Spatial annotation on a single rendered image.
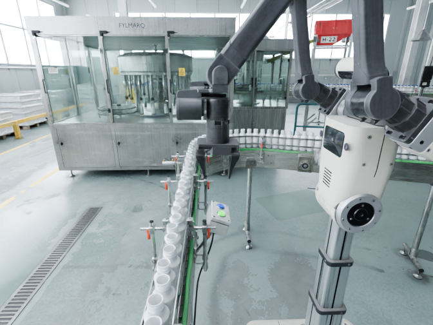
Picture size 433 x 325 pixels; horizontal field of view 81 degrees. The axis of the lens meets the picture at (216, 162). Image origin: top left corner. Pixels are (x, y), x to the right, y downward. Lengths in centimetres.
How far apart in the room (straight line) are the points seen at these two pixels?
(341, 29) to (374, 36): 666
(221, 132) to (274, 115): 550
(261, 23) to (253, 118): 540
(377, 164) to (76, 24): 400
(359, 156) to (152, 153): 359
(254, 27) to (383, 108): 35
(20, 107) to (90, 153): 528
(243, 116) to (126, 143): 284
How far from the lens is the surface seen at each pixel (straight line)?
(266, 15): 64
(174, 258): 81
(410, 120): 78
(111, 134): 429
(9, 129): 877
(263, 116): 603
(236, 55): 60
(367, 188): 100
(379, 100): 70
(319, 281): 130
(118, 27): 412
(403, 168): 252
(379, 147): 94
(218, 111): 59
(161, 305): 67
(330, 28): 736
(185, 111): 59
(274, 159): 236
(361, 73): 72
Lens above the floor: 166
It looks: 20 degrees down
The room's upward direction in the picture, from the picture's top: straight up
